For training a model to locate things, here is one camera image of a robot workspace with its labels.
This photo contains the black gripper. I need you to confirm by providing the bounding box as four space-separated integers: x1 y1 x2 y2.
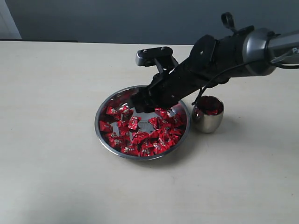
129 65 209 113

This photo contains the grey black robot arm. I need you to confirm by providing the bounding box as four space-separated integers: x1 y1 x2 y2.
128 28 299 113

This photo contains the round stainless steel plate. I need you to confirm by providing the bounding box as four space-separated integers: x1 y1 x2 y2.
94 85 191 161

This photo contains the stainless steel cup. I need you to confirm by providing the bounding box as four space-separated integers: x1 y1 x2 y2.
192 96 224 133

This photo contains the red wrapped candy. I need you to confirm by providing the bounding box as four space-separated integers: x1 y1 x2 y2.
121 145 139 156
169 128 183 136
128 116 141 130
106 106 120 117
99 120 113 133

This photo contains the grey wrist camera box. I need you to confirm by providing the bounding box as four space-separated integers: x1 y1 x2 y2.
135 46 173 68

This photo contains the black cable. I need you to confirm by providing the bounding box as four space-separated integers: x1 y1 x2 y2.
221 13 236 33

